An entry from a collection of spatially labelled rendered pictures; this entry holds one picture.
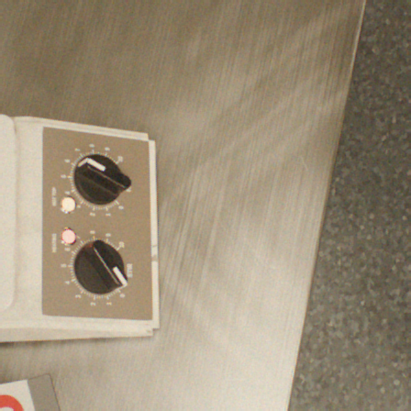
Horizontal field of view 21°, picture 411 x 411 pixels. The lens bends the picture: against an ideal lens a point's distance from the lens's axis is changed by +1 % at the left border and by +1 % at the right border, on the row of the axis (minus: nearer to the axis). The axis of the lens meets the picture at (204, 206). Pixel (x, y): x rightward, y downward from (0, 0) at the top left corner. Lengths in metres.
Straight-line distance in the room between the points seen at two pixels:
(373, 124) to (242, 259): 0.85
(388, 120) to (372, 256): 0.19
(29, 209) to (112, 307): 0.08
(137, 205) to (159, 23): 0.14
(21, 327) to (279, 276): 0.17
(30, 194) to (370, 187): 0.91
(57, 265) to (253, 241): 0.14
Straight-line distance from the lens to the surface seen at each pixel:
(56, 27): 0.79
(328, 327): 1.48
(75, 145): 0.69
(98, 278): 0.67
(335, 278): 1.50
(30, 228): 0.67
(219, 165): 0.74
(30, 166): 0.68
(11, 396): 0.71
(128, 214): 0.70
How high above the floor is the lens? 1.46
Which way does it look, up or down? 75 degrees down
